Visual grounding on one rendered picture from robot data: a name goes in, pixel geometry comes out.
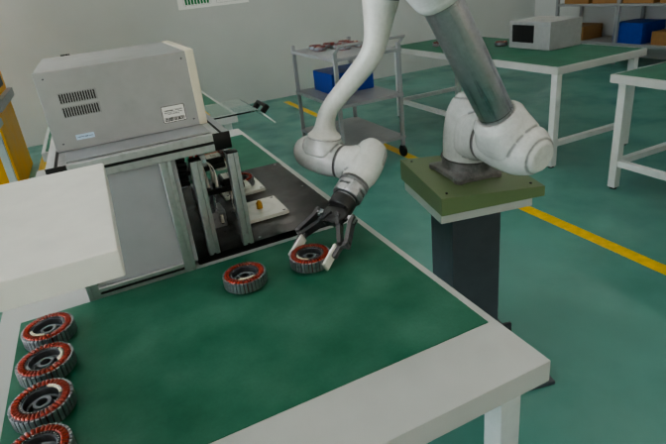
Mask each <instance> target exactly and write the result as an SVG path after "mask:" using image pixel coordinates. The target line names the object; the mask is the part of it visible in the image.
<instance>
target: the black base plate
mask: <svg viewBox="0 0 666 444"><path fill-rule="evenodd" d="M241 172H247V173H251V174H252V175H253V176H254V178H255V179H256V180H258V181H259V182H260V183H261V184H262V185H263V186H264V187H265V188H266V190H265V191H261V192H257V193H253V194H249V195H246V200H247V202H251V201H254V200H258V199H262V198H266V197H269V196H274V197H275V198H277V199H278V200H279V201H280V202H281V203H282V204H283V205H284V206H285V207H286V208H287V209H288V211H289V213H287V214H283V215H281V216H277V217H274V218H270V219H267V220H263V221H260V222H256V223H253V224H251V227H252V233H253V238H254V243H252V244H251V243H248V245H245V246H244V244H243V243H242V240H241V235H240V230H239V225H238V220H237V215H236V213H235V212H232V211H231V210H232V205H231V200H227V201H226V200H225V199H224V197H223V196H222V195H221V194H220V193H218V194H215V200H216V203H218V202H219V203H220V204H221V205H222V207H223V208H224V209H225V212H226V217H227V222H228V225H227V226H223V227H220V228H216V233H217V238H218V243H219V247H220V252H221V253H219V254H217V253H214V255H212V256H210V255H209V253H208V249H207V245H206V240H205V236H204V232H203V227H202V223H201V218H200V214H199V209H198V205H197V203H196V202H195V200H194V199H193V196H192V192H191V187H190V185H188V187H186V188H182V193H183V198H184V202H185V206H186V210H187V215H188V219H189V223H190V227H191V232H192V236H193V240H194V244H195V249H196V253H197V257H198V263H199V264H200V265H203V264H206V263H209V262H213V261H216V260H219V259H222V258H226V257H229V256H232V255H236V254H239V253H242V252H245V251H249V250H252V249H255V248H259V247H261V246H264V245H267V244H271V243H274V242H277V241H281V240H284V239H287V238H290V237H294V236H297V233H296V232H295V231H294V230H295V228H296V227H297V226H298V225H300V224H301V223H302V222H303V221H304V220H305V219H306V218H307V217H308V216H309V215H310V214H311V213H312V212H313V211H314V209H315V207H316V206H319V208H321V209H325V208H326V207H327V206H328V200H327V199H325V198H324V197H323V196H321V195H320V194H319V193H317V192H316V191H315V190H314V189H312V188H311V187H310V186H308V185H307V184H306V183H304V182H303V181H302V180H300V179H299V178H298V177H297V176H295V175H294V174H293V173H291V172H290V171H289V170H287V169H286V168H285V167H283V166H282V165H281V164H279V163H274V164H270V165H266V166H259V167H255V168H251V169H247V170H243V171H241Z"/></svg>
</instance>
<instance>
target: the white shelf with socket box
mask: <svg viewBox="0 0 666 444"><path fill-rule="evenodd" d="M124 275H125V267H124V262H123V256H122V251H121V246H120V240H119V235H118V230H117V224H116V219H115V213H114V208H113V203H112V197H111V192H110V187H109V181H108V177H107V174H106V170H105V167H104V164H97V165H93V166H84V167H80V168H75V169H70V170H66V171H61V172H57V173H52V174H47V175H43V176H38V177H33V178H29V179H24V180H20V181H15V182H10V183H6V184H1V185H0V312H3V311H7V310H10V309H13V308H17V307H20V306H23V305H27V304H30V303H34V302H37V301H40V300H44V299H47V298H51V297H54V296H57V295H61V294H64V293H67V292H71V291H74V290H78V289H81V288H84V287H88V286H91V285H94V284H98V283H101V282H104V281H107V280H110V279H114V278H120V277H123V276H124Z"/></svg>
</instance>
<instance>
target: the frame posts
mask: <svg viewBox="0 0 666 444"><path fill-rule="evenodd" d="M224 154H225V159H226V164H227V169H228V173H229V179H230V184H231V189H232V194H233V199H234V204H235V209H236V215H237V220H238V225H239V230H240V235H241V240H242V243H243V244H244V246H245V245H248V243H251V244H252V243H254V238H253V233H252V227H251V222H250V216H249V211H248V205H247V200H246V195H245V189H244V184H243V179H242V174H241V168H240V163H239V157H238V151H237V150H236V149H230V150H226V151H224ZM187 160H188V165H189V169H190V174H191V178H192V183H193V187H194V192H195V196H196V200H197V205H198V209H199V214H200V218H201V223H202V227H203V232H204V236H205V240H206V245H207V249H208V253H209V255H210V256H212V255H214V253H217V254H219V253H221V252H220V247H219V243H218V238H217V233H216V229H215V224H214V219H213V215H212V210H211V205H210V201H209V196H208V191H207V187H206V182H205V177H204V173H203V168H202V163H201V159H200V157H196V156H193V158H190V159H187Z"/></svg>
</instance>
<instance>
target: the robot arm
mask: <svg viewBox="0 0 666 444"><path fill-rule="evenodd" d="M406 1H407V2H408V3H409V5H410V6H411V7H412V8H413V9H414V10H415V11H416V12H417V13H419V14H421V15H423V16H425V18H426V20H427V22H428V24H429V26H430V28H431V30H432V32H433V34H434V36H435V38H436V39H437V41H438V43H439V45H440V47H441V49H442V51H443V53H444V55H445V57H446V58H447V60H448V62H449V64H450V65H451V67H452V69H453V71H454V73H455V75H456V77H457V79H458V81H459V83H460V85H461V87H462V89H463V90H464V91H462V92H459V93H458V94H457V95H456V96H455V97H453V99H452V100H451V102H450V104H449V106H448V109H447V111H446V115H445V120H444V128H443V152H442V153H441V158H442V161H441V162H435V163H430V164H429V168H431V169H433V170H436V171H437V172H439V173H441V174H442V175H444V176H446V177H447V178H449V179H450V180H452V181H453V182H454V183H455V184H458V185H462V184H465V183H467V182H472V181H477V180H482V179H487V178H492V177H501V171H504V172H506V173H509V174H513V175H532V174H535V173H537V172H540V171H542V170H544V169H545V168H546V167H547V166H548V165H549V163H550V162H551V160H552V157H553V153H554V149H553V148H554V146H553V142H552V139H551V138H550V136H549V134H548V133H547V131H546V130H545V129H544V128H542V127H540V126H539V124H538V123H537V122H536V120H535V119H534V118H533V117H532V116H531V115H530V113H529V112H528V111H527V110H526V108H525V107H524V106H523V104H521V103H520V102H518V101H515V100H510V98H509V96H508V94H507V91H506V89H505V87H504V85H503V83H502V80H501V78H500V75H499V73H498V71H497V68H496V66H495V64H494V62H493V60H492V57H491V55H490V53H489V51H488V49H487V46H486V44H485V42H484V40H483V38H482V35H481V33H480V31H479V29H478V27H477V24H476V22H475V20H474V18H473V16H472V14H471V11H470V9H469V7H468V5H467V3H466V0H406ZM398 3H399V0H362V5H363V15H364V41H363V45H362V48H361V50H360V52H359V54H358V56H357V57H356V59H355V60H354V61H353V63H352V64H351V65H350V67H349V68H348V69H347V71H346V72H345V73H344V74H343V76H342V77H341V78H340V80H339V81H338V82H337V84H336V85H335V86H334V87H333V89H332V90H331V91H330V93H329V94H328V95H327V97H326V98H325V100H324V101H323V103H322V105H321V107H320V109H319V111H318V114H317V118H316V122H315V126H314V128H313V129H312V130H311V131H310V132H309V133H308V135H307V136H303V137H302V138H300V139H299V140H297V142H296V143H295V145H294V148H293V154H294V157H295V159H296V161H297V162H298V163H299V164H300V165H301V166H303V167H305V168H307V169H309V170H311V171H314V172H317V173H319V174H323V175H327V176H334V177H338V178H339V180H338V182H337V183H336V185H335V187H334V188H333V192H334V193H333V195H332V196H331V198H330V199H329V201H328V206H327V207H326V208H325V209H321V208H319V206H316V207H315V209H314V211H313V212H312V213H311V214H310V215H309V216H308V217H307V218H306V219H305V220H304V221H303V222H302V223H301V224H300V225H298V226H297V227H296V228H295V230H294V231H295V232H296V233H297V235H298V236H297V237H296V239H295V241H294V242H293V247H292V248H291V250H290V251H289V253H288V255H289V254H290V252H291V251H292V250H293V249H295V248H297V247H299V246H302V245H304V244H305V242H306V239H305V238H307V237H308V236H310V235H311V234H312V233H314V232H315V231H317V230H318V229H320V228H321V227H325V226H327V225H328V226H333V227H336V239H337V243H336V244H337V245H336V244H333V246H332V248H331V249H330V251H329V253H328V255H327V256H326V258H325V260H324V262H323V264H322V267H323V268H324V269H325V270H326V271H329V269H330V267H331V265H332V263H333V262H334V260H335V259H337V258H338V257H339V255H340V253H341V251H342V250H344V249H347V250H350V249H351V245H352V240H353V234H354V229H355V225H356V224H357V222H358V219H357V218H356V216H355V215H354V214H352V213H353V211H354V209H355V208H356V206H358V205H360V204H361V202H362V200H363V199H364V197H365V195H366V194H367V192H368V190H369V189H370V187H371V186H373V185H374V184H375V182H376V181H377V180H378V178H379V176H380V174H381V173H382V170H383V168H384V166H385V163H386V160H387V157H388V154H387V149H386V147H385V145H384V144H383V143H382V142H381V141H379V140H378V139H375V138H368V139H366V140H364V141H362V142H360V143H359V144H358V145H355V146H345V145H344V144H343V142H342V140H341V135H340V134H339V133H338V132H337V130H336V128H335V120H336V116H337V114H338V112H339V110H340V109H341V108H342V106H343V105H344V104H345V103H346V102H347V101H348V100H349V99H350V97H351V96H352V95H353V94H354V93H355V92H356V91H357V90H358V88H359V87H360V86H361V85H362V84H363V83H364V82H365V81H366V79H367V78H368V77H369V76H370V75H371V74H372V73H373V71H374V70H375V69H376V67H377V66H378V64H379V63H380V61H381V59H382V57H383V55H384V53H385V51H386V48H387V45H388V42H389V35H390V31H391V27H392V23H393V20H394V16H395V13H396V9H397V6H398ZM351 214H352V215H351ZM323 219H324V222H323V221H322V220H323ZM346 221H348V223H347V228H346V233H345V238H344V235H343V230H344V227H343V223H344V222H346ZM304 233H305V234H304Z"/></svg>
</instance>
